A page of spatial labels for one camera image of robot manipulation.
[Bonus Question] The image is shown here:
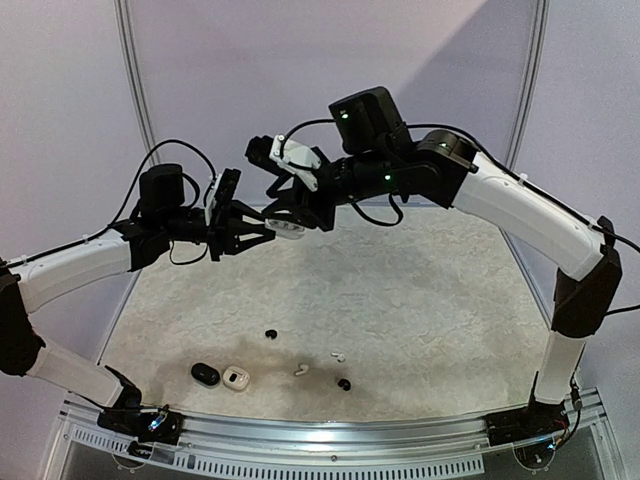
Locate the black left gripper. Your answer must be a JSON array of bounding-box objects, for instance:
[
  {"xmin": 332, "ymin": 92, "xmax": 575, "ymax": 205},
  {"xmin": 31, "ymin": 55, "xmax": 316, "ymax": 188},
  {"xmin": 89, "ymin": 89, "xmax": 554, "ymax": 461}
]
[{"xmin": 161, "ymin": 199, "xmax": 277, "ymax": 261}]

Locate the white earbud charging case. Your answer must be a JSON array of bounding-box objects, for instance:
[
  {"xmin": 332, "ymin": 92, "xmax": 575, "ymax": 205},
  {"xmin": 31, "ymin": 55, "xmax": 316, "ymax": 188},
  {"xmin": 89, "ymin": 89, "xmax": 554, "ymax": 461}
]
[{"xmin": 265, "ymin": 219, "xmax": 305, "ymax": 240}]

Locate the beige charging case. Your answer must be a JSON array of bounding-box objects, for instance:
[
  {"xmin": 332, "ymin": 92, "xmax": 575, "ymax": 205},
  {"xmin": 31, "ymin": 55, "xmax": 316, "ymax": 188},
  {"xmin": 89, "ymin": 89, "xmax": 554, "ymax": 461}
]
[{"xmin": 222, "ymin": 366, "xmax": 250, "ymax": 392}]

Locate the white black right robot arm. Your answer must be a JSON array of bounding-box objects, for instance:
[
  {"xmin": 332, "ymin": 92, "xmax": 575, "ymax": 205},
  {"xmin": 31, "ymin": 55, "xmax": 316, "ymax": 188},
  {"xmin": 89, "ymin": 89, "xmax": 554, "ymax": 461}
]
[{"xmin": 265, "ymin": 87, "xmax": 622, "ymax": 436}]

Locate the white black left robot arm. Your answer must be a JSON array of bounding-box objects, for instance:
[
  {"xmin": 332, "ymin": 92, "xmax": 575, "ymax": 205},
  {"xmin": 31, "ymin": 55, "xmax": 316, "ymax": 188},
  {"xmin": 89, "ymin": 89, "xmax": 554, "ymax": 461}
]
[{"xmin": 1, "ymin": 164, "xmax": 275, "ymax": 434}]

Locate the black oval charging case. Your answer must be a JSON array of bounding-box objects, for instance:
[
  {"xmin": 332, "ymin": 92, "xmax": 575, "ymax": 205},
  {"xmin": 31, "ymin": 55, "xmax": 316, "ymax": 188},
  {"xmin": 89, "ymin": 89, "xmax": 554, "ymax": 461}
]
[{"xmin": 190, "ymin": 362, "xmax": 221, "ymax": 387}]

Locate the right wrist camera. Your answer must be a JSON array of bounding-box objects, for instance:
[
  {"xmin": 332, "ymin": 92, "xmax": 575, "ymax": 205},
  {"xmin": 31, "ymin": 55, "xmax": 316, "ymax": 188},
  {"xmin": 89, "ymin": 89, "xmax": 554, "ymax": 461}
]
[{"xmin": 245, "ymin": 135, "xmax": 322, "ymax": 192}]

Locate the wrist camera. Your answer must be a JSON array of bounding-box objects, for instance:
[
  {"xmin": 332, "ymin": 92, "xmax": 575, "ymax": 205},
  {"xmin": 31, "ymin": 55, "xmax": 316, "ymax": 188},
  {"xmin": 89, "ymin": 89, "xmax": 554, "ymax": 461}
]
[
  {"xmin": 204, "ymin": 169, "xmax": 241, "ymax": 225},
  {"xmin": 245, "ymin": 135, "xmax": 322, "ymax": 192}
]

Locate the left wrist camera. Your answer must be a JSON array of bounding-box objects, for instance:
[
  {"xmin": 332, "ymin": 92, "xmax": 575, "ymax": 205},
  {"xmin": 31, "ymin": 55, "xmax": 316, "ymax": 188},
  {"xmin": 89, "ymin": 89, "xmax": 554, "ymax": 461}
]
[{"xmin": 204, "ymin": 169, "xmax": 241, "ymax": 225}]

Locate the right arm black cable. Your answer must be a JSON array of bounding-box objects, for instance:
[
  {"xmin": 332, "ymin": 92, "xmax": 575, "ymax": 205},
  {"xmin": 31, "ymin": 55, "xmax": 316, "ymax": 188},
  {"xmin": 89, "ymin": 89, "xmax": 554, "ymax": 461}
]
[{"xmin": 279, "ymin": 117, "xmax": 640, "ymax": 316}]

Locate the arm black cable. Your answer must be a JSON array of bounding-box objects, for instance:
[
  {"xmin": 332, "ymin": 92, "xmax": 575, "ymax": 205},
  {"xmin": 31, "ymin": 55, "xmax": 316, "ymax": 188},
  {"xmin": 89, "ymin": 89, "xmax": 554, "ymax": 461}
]
[
  {"xmin": 14, "ymin": 139, "xmax": 216, "ymax": 266},
  {"xmin": 279, "ymin": 117, "xmax": 640, "ymax": 316}
]

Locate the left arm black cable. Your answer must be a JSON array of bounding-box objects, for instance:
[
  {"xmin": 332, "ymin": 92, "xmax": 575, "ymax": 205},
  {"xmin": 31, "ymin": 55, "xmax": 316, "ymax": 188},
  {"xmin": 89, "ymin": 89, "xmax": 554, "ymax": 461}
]
[{"xmin": 14, "ymin": 139, "xmax": 216, "ymax": 266}]

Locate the black earbud near rail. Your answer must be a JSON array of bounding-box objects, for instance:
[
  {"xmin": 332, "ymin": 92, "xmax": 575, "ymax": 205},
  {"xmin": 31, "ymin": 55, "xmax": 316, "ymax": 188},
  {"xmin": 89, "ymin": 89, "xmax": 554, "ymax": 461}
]
[{"xmin": 337, "ymin": 378, "xmax": 351, "ymax": 391}]

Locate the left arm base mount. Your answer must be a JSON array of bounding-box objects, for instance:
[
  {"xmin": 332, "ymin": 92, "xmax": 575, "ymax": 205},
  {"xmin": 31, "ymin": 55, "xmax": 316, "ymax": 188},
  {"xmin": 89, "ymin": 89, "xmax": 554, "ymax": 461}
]
[{"xmin": 97, "ymin": 397, "xmax": 185, "ymax": 445}]

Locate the aluminium front rail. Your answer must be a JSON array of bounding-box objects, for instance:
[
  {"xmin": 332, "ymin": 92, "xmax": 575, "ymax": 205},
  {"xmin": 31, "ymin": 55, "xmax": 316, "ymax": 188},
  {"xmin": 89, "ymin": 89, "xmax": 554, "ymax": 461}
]
[{"xmin": 45, "ymin": 389, "xmax": 625, "ymax": 479}]

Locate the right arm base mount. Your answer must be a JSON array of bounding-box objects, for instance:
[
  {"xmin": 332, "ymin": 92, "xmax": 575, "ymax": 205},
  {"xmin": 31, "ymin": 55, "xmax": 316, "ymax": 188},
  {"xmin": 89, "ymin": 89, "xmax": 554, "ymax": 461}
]
[{"xmin": 483, "ymin": 385, "xmax": 582, "ymax": 449}]

